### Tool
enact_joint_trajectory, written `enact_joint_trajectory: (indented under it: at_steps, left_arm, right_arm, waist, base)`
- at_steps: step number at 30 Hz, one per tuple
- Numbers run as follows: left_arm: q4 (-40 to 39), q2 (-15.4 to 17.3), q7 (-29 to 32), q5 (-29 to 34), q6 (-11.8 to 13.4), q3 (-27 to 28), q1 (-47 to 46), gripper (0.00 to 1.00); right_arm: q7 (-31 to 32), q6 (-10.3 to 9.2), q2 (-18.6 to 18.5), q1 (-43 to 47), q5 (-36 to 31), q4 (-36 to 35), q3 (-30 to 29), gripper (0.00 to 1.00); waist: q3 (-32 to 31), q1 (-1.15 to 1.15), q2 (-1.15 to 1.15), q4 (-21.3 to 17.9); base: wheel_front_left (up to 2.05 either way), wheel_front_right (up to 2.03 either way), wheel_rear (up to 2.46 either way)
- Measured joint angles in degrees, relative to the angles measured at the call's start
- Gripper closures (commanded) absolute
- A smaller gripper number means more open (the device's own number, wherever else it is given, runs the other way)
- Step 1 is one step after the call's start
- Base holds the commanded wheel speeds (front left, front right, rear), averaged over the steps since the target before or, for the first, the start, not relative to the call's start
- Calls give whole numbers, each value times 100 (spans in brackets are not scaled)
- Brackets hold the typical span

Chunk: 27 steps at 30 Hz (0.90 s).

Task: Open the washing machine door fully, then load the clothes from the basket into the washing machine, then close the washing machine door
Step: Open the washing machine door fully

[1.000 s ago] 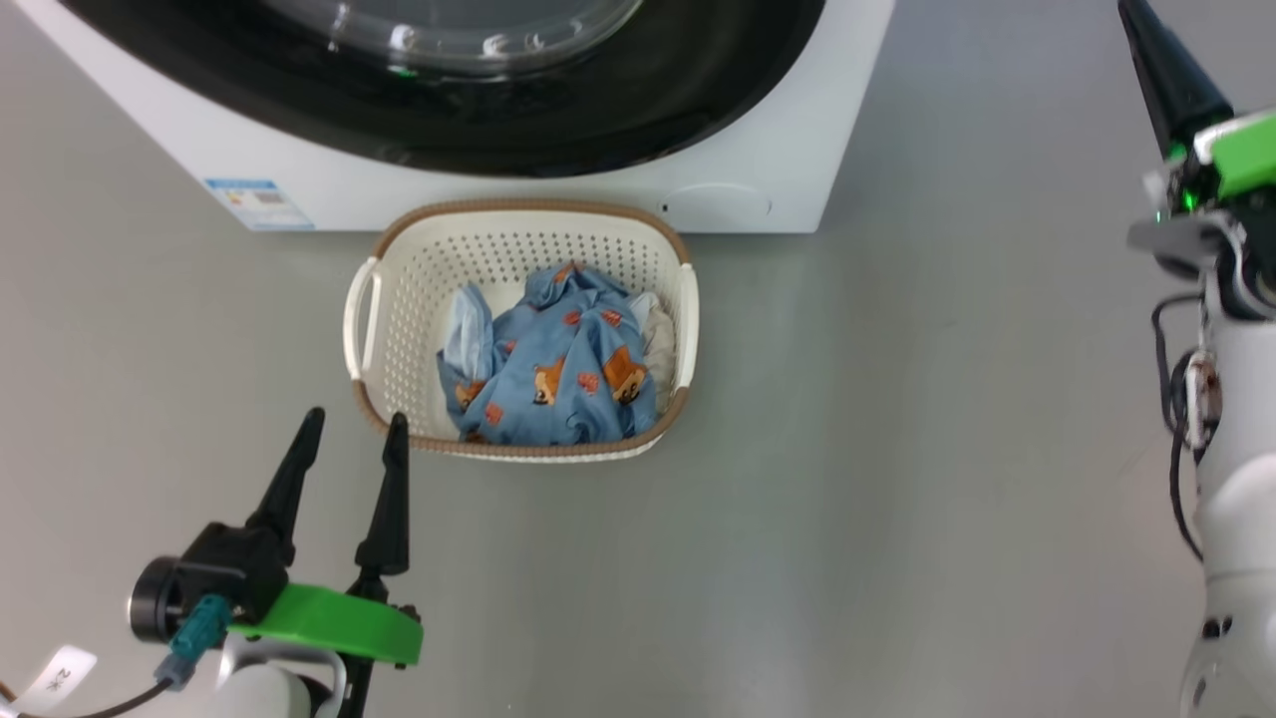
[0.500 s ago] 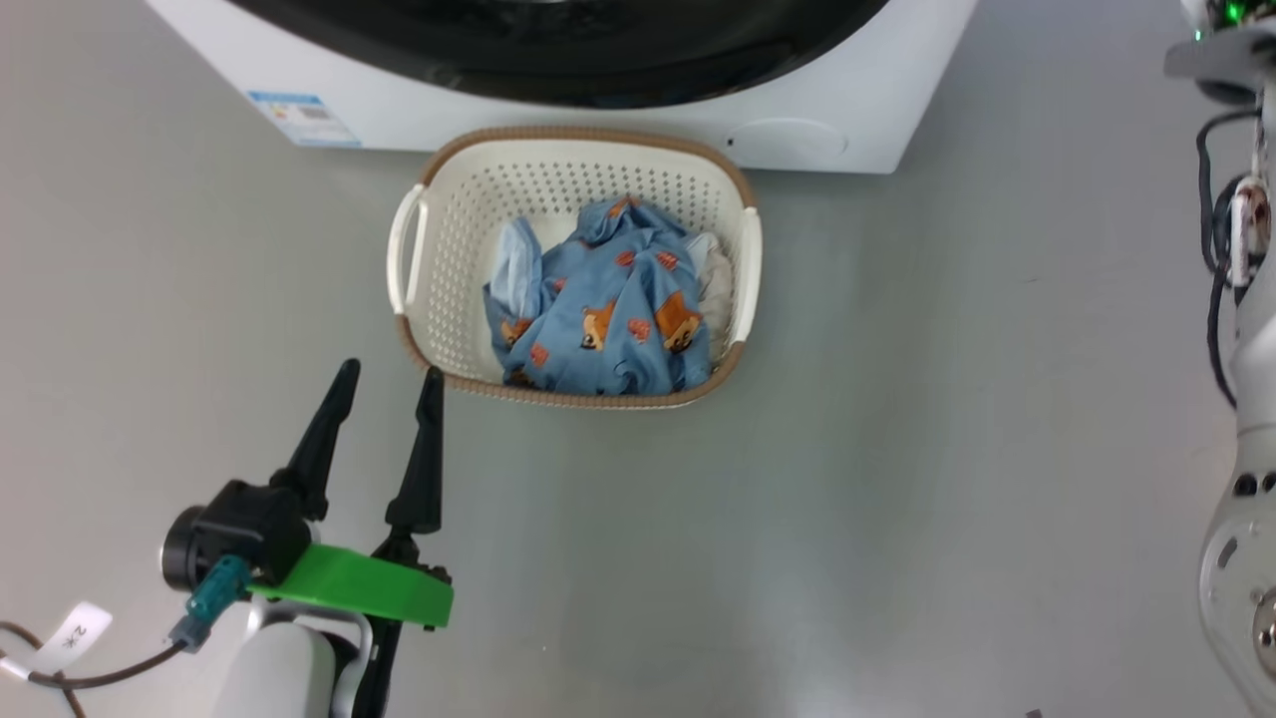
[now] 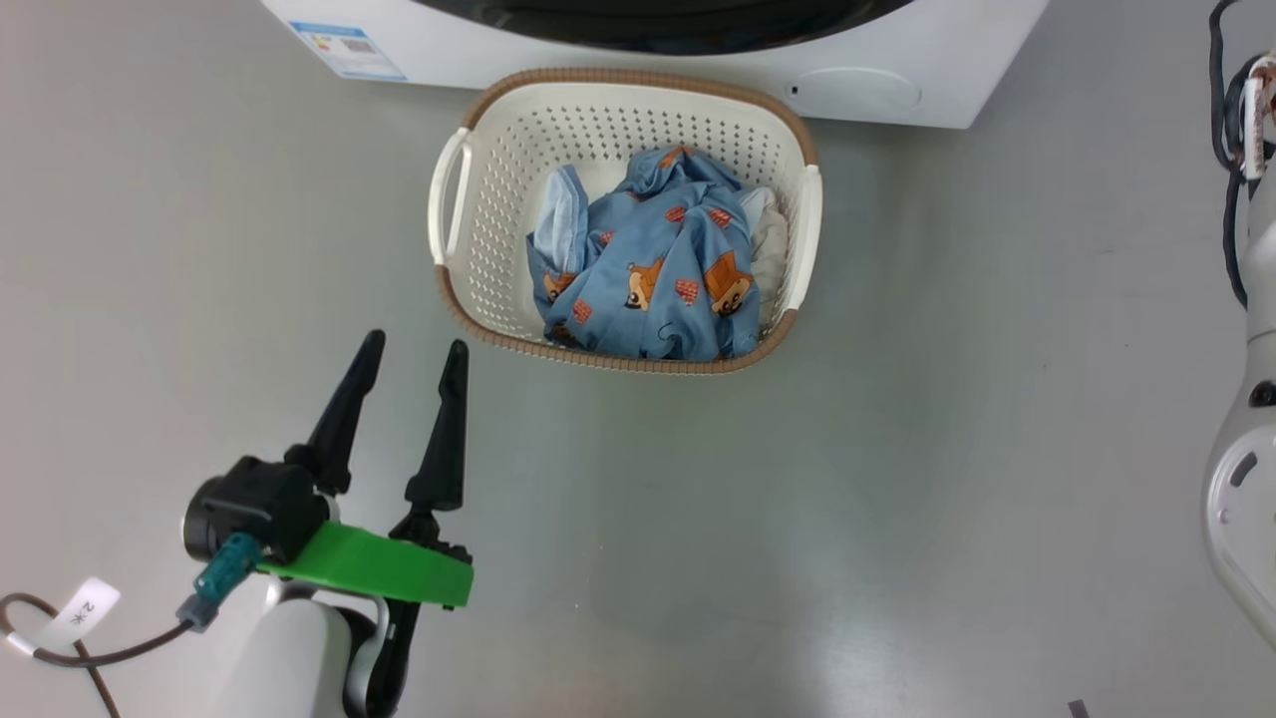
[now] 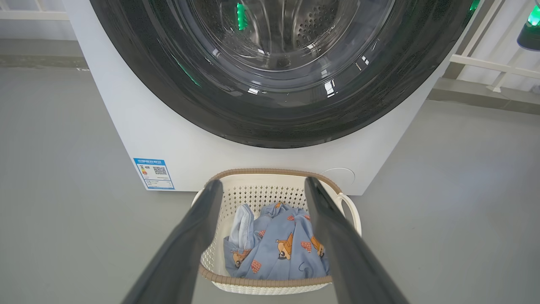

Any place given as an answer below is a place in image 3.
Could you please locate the round white filter cover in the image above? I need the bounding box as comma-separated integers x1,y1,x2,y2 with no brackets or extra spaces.
805,67,923,114

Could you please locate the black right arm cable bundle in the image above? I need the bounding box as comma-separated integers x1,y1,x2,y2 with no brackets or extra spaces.
1208,0,1276,310

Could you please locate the blue cartoon-print pajama garment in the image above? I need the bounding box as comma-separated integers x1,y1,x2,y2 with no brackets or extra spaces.
525,146,764,363

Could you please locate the white front-load washing machine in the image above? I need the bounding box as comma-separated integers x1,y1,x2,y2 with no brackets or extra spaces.
261,0,1050,130

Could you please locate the brown cable with white tag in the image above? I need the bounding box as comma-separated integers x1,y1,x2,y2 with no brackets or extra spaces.
0,578,195,718

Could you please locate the cream perforated laundry basket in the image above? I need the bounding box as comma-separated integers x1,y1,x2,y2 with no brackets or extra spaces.
428,67,824,376

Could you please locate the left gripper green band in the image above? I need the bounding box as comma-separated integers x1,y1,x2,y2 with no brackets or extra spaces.
257,330,475,609

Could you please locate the teal left camera connector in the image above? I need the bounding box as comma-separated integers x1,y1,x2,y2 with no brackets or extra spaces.
176,532,262,632

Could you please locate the blue energy label sticker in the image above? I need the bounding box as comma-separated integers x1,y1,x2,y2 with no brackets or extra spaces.
289,22,408,82

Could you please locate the white garment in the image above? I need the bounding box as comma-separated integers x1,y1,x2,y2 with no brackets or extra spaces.
743,187,791,312

